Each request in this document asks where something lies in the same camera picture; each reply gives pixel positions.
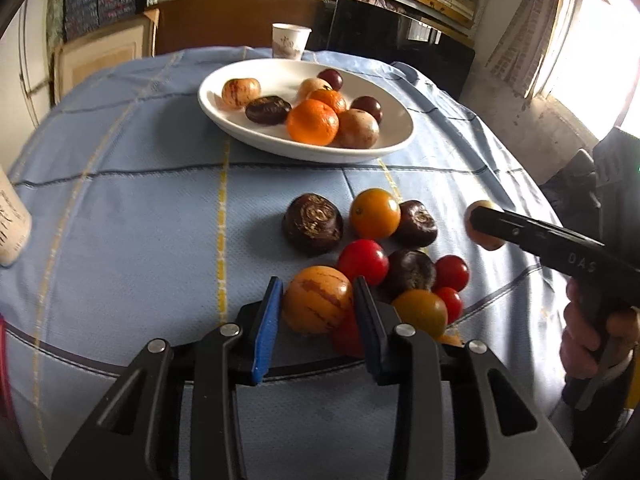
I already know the stack of blue floral boxes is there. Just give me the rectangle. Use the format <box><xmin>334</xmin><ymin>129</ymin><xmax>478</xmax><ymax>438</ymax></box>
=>
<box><xmin>62</xmin><ymin>0</ymin><xmax>151</xmax><ymax>43</ymax></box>

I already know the dark brown water chestnut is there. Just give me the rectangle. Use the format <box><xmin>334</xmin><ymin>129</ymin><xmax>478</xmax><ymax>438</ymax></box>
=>
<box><xmin>244</xmin><ymin>95</ymin><xmax>292</xmax><ymax>126</ymax></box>
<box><xmin>391</xmin><ymin>200</ymin><xmax>439</xmax><ymax>248</ymax></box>
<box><xmin>382</xmin><ymin>248</ymin><xmax>437</xmax><ymax>301</ymax></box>
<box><xmin>281</xmin><ymin>193</ymin><xmax>345</xmax><ymax>256</ymax></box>

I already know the light wooden framed panel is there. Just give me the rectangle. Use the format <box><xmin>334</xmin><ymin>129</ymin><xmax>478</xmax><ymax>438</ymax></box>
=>
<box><xmin>52</xmin><ymin>7</ymin><xmax>161</xmax><ymax>106</ymax></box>

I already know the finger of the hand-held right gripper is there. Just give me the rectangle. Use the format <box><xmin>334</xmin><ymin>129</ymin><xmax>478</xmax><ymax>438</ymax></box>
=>
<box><xmin>469</xmin><ymin>206</ymin><xmax>552</xmax><ymax>262</ymax></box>

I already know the glossy black panel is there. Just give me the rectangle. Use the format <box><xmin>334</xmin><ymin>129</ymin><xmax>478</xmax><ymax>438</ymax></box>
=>
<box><xmin>325</xmin><ymin>0</ymin><xmax>476</xmax><ymax>103</ymax></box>

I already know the yellow-orange tomato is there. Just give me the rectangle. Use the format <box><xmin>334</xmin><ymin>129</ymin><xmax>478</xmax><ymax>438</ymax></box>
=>
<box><xmin>391</xmin><ymin>289</ymin><xmax>449</xmax><ymax>341</ymax></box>
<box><xmin>349</xmin><ymin>188</ymin><xmax>402</xmax><ymax>240</ymax></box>

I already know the dark purple plum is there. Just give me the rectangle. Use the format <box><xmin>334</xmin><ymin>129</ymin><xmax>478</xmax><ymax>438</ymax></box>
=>
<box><xmin>317</xmin><ymin>68</ymin><xmax>345</xmax><ymax>92</ymax></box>
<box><xmin>349</xmin><ymin>95</ymin><xmax>384</xmax><ymax>125</ymax></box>

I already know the bright window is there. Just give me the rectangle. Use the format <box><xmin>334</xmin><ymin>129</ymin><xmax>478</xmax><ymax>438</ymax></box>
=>
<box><xmin>535</xmin><ymin>0</ymin><xmax>640</xmax><ymax>136</ymax></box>

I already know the red cherry tomato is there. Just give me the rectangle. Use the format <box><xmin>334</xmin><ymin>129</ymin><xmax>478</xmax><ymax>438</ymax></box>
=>
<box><xmin>336</xmin><ymin>239</ymin><xmax>390</xmax><ymax>286</ymax></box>
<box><xmin>434</xmin><ymin>254</ymin><xmax>471</xmax><ymax>293</ymax></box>
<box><xmin>331</xmin><ymin>312</ymin><xmax>368</xmax><ymax>359</ymax></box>
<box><xmin>432</xmin><ymin>286</ymin><xmax>465</xmax><ymax>326</ymax></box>

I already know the beige round fruit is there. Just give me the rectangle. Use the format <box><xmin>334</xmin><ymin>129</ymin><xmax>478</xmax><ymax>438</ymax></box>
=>
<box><xmin>334</xmin><ymin>108</ymin><xmax>381</xmax><ymax>150</ymax></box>
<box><xmin>297</xmin><ymin>77</ymin><xmax>333</xmax><ymax>101</ymax></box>

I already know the brown wooden board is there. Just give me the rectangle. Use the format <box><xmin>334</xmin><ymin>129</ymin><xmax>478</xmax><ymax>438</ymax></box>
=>
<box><xmin>150</xmin><ymin>0</ymin><xmax>336</xmax><ymax>58</ymax></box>

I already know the white oval plate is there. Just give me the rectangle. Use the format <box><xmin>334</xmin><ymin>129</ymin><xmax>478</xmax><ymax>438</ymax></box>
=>
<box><xmin>198</xmin><ymin>58</ymin><xmax>416</xmax><ymax>163</ymax></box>

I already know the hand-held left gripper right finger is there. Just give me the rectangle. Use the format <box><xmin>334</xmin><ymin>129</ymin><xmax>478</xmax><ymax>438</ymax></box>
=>
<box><xmin>352</xmin><ymin>276</ymin><xmax>581</xmax><ymax>480</ymax></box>

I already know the person's right hand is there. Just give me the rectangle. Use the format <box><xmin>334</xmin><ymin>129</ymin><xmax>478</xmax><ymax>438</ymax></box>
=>
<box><xmin>560</xmin><ymin>277</ymin><xmax>640</xmax><ymax>381</ymax></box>

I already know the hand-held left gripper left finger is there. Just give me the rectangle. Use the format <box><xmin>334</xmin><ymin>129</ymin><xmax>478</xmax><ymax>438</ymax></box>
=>
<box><xmin>52</xmin><ymin>276</ymin><xmax>284</xmax><ymax>480</ymax></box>

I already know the orange tangerine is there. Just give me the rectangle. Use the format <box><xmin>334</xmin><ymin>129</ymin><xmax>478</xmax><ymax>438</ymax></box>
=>
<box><xmin>306</xmin><ymin>88</ymin><xmax>347</xmax><ymax>113</ymax></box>
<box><xmin>286</xmin><ymin>98</ymin><xmax>340</xmax><ymax>147</ymax></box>

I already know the white paper cup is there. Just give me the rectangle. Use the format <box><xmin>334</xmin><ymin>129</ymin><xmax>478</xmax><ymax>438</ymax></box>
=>
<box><xmin>271</xmin><ymin>23</ymin><xmax>312</xmax><ymax>62</ymax></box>

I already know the beige woven curtain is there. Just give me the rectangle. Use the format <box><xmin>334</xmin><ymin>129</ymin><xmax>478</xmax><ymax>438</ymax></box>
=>
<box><xmin>487</xmin><ymin>0</ymin><xmax>581</xmax><ymax>96</ymax></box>

